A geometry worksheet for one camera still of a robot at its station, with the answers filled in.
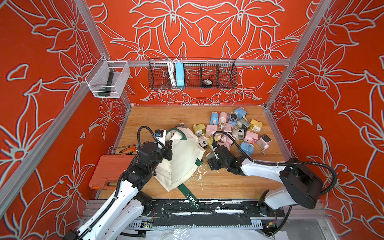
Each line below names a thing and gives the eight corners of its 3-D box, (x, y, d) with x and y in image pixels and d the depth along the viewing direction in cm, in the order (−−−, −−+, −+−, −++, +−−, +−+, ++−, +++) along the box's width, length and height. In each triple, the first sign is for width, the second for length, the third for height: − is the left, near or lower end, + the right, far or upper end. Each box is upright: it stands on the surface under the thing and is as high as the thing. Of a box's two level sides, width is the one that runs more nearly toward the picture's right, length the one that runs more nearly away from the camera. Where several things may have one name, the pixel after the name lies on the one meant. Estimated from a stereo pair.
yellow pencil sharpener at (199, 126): (192, 134, 104) (192, 131, 101) (192, 126, 108) (192, 123, 105) (205, 134, 104) (205, 130, 101) (204, 126, 108) (205, 123, 105)
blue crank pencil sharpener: (237, 152, 94) (239, 148, 91) (240, 144, 98) (242, 140, 95) (250, 157, 92) (253, 154, 88) (252, 149, 96) (255, 145, 92)
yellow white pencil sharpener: (248, 129, 107) (250, 126, 103) (250, 122, 111) (251, 118, 108) (259, 133, 104) (261, 129, 101) (261, 125, 109) (263, 122, 105)
